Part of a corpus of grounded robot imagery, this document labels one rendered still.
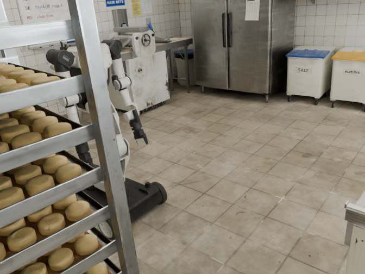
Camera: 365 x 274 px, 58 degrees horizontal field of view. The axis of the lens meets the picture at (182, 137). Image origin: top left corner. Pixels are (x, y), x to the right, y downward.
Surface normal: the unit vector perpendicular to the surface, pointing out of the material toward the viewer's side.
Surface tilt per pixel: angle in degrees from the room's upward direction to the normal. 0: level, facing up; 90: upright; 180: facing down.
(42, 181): 0
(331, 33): 90
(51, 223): 0
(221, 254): 0
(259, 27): 90
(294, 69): 94
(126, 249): 90
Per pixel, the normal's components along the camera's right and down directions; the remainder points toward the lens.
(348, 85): -0.63, 0.39
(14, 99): 0.69, 0.24
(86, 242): -0.07, -0.91
